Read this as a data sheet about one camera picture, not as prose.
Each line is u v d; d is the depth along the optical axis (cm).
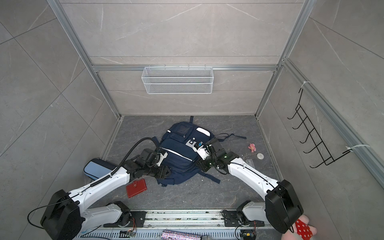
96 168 89
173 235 67
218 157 63
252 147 100
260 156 96
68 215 39
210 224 73
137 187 82
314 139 66
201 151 73
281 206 40
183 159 84
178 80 100
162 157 76
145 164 64
